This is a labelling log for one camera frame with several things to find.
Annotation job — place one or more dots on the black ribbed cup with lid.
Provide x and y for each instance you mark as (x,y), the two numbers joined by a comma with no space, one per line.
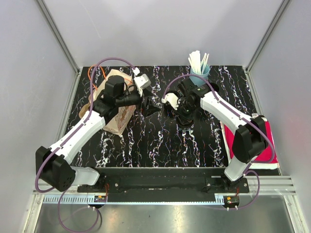
(168,110)

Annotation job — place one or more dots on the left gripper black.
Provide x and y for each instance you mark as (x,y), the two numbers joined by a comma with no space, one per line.
(150,109)

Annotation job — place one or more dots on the light blue cup holder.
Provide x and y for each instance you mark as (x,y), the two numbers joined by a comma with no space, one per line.
(199,78)

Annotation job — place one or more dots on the aluminium front rail frame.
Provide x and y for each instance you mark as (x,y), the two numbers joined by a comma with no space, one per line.
(171,202)

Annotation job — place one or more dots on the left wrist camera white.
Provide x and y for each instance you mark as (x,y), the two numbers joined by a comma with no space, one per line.
(141,80)

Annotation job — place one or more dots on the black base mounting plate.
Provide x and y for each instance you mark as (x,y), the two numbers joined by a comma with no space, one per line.
(162,185)

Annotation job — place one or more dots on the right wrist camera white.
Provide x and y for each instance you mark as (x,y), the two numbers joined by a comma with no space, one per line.
(172,99)

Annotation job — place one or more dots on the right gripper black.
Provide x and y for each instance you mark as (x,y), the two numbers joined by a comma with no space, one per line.
(180,103)

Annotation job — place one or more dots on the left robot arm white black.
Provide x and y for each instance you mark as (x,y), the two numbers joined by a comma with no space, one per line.
(53,164)

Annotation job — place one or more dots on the cardboard cup carrier left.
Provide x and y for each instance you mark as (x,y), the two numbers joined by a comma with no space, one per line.
(85,108)

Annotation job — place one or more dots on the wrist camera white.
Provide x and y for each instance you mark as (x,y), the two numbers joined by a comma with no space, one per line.
(141,80)
(172,99)

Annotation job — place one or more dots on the white tray under cloth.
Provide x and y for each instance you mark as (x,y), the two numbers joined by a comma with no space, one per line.
(262,166)

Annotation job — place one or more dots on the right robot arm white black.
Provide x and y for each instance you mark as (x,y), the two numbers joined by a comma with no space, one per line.
(250,136)

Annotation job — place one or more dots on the red folded cloth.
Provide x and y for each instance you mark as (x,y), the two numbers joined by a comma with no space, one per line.
(267,150)

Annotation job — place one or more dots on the brown paper takeout bag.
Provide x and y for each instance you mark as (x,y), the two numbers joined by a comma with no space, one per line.
(118,123)

